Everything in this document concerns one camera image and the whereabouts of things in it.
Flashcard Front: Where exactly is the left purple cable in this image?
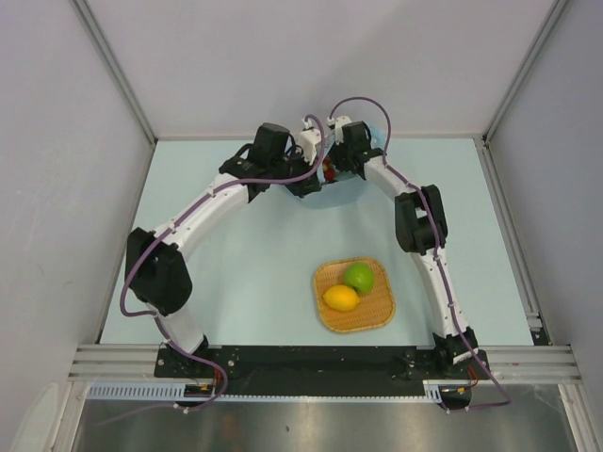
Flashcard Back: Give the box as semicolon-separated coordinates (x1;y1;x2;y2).
121;113;331;428

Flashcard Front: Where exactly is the green fake lime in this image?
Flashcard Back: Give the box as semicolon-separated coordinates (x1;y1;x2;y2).
343;262;374;295

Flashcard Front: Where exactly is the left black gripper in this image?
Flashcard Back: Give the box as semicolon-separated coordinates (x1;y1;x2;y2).
269;146;321;199

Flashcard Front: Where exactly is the light blue plastic bag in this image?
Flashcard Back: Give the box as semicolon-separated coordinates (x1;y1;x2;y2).
292;121;386;209

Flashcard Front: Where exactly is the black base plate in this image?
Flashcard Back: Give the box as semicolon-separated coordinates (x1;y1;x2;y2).
154;344;492;409

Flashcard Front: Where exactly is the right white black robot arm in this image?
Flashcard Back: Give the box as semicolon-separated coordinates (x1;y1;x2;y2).
328;116;479;378

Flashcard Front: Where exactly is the red cherry tomato bunch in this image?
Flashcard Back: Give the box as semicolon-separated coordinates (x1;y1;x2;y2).
322;159;336;183

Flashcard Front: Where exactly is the yellow fake lemon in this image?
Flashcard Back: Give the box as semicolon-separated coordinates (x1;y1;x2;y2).
323;284;361;312

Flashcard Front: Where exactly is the woven bamboo tray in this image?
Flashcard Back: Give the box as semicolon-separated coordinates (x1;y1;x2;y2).
313;257;396;333

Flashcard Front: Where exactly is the aluminium frame rail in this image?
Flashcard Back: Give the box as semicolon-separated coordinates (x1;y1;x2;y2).
68;345;581;384

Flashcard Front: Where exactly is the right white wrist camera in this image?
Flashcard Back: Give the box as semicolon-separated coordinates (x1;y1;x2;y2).
327;116;352;145

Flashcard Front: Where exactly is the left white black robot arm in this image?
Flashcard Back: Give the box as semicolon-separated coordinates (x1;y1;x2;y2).
120;115;326;377

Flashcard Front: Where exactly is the white slotted cable duct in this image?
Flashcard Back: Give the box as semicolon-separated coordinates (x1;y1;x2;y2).
87;381;222;402

